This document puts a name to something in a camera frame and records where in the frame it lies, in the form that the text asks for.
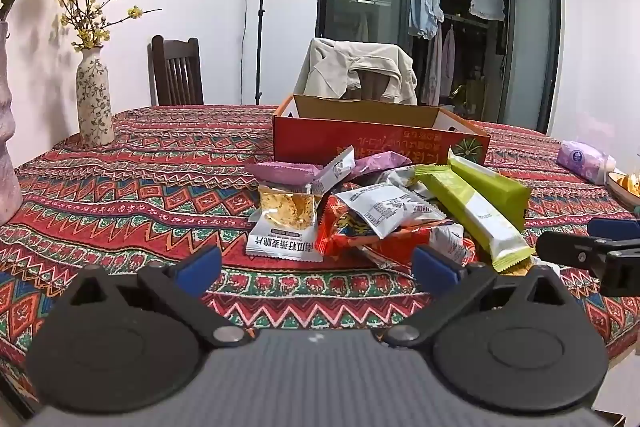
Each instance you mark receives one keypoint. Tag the white printed snack packet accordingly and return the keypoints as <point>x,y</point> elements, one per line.
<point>385,209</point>

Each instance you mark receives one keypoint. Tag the yellow flower branches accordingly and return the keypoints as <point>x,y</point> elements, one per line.
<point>90,34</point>

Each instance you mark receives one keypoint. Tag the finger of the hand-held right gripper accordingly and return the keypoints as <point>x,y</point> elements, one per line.
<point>617,228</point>
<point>570,252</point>

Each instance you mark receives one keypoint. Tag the brown wooden chair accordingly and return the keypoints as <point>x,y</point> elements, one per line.
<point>372,87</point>

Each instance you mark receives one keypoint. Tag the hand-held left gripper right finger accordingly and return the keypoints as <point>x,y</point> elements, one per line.
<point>435,268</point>

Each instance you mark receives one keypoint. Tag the purple tissue pack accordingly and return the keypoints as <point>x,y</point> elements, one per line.
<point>582,159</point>

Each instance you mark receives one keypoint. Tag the small floral ceramic vase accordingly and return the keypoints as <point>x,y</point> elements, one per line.
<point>95,102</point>

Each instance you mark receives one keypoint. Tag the grey white snack packet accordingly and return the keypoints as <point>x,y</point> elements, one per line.
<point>400,177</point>

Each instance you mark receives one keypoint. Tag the large pale pink vase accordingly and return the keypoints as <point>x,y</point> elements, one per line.
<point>7,132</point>

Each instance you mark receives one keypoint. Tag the green and white bar packet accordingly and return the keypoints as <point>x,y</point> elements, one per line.
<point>465,207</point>

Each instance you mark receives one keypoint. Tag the red cardboard box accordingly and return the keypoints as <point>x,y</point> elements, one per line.
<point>320,137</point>

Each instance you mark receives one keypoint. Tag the dark wooden chair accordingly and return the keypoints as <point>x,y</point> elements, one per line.
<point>175,72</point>

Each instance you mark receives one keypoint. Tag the purple snack packet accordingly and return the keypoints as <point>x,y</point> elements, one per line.
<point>280,172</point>
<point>380,162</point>

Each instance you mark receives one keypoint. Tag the large red orange snack packet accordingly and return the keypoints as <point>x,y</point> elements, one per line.
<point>350,239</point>

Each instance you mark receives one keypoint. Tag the beige jacket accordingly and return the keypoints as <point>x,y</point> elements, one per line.
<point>340,67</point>

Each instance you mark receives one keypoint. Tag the pale pink hanging clothes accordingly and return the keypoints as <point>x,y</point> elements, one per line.
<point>442,62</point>

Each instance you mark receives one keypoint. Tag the studio lamp on black stand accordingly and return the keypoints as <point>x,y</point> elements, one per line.
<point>260,7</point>

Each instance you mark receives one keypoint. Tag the small silver white snack packet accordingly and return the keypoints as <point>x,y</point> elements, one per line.
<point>332,172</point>

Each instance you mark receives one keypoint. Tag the oat crisp packet clear window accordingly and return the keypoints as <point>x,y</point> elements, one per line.
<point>285,207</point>

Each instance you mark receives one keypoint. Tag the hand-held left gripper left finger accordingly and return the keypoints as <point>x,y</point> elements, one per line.
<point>200,268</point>

